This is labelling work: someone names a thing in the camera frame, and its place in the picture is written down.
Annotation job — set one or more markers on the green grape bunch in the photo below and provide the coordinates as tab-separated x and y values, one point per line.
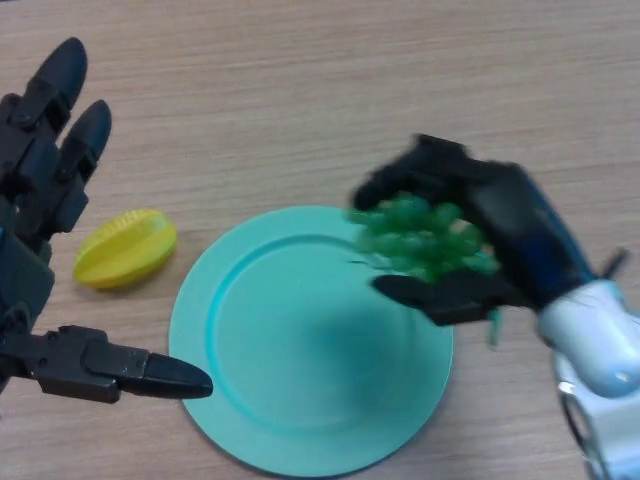
425	245

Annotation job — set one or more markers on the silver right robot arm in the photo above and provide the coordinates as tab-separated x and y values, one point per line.
595	340

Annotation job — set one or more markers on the yellow starfruit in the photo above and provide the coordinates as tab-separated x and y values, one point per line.
125	250

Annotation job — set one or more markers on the green round plate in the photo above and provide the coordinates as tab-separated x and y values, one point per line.
300	360

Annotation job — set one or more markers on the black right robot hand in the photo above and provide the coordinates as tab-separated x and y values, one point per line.
520	225

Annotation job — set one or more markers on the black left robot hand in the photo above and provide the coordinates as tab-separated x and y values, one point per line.
30	165

